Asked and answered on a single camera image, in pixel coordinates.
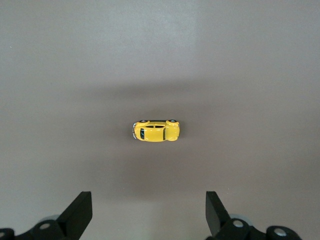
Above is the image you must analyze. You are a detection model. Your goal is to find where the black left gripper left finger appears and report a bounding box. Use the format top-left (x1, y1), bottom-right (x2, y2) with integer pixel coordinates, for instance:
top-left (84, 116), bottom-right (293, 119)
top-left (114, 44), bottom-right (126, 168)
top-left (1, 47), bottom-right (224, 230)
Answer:
top-left (0, 191), bottom-right (94, 240)

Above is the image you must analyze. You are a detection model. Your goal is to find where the yellow beetle toy car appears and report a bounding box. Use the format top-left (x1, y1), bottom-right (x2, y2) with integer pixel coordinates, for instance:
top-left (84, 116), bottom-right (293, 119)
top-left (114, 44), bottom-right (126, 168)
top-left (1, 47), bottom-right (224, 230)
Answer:
top-left (131, 119), bottom-right (181, 143)

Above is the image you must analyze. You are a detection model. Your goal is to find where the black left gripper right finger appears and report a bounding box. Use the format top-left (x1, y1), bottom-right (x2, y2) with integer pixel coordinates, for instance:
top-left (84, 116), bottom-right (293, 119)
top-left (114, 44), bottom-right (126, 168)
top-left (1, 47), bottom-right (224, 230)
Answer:
top-left (205, 191), bottom-right (301, 240)

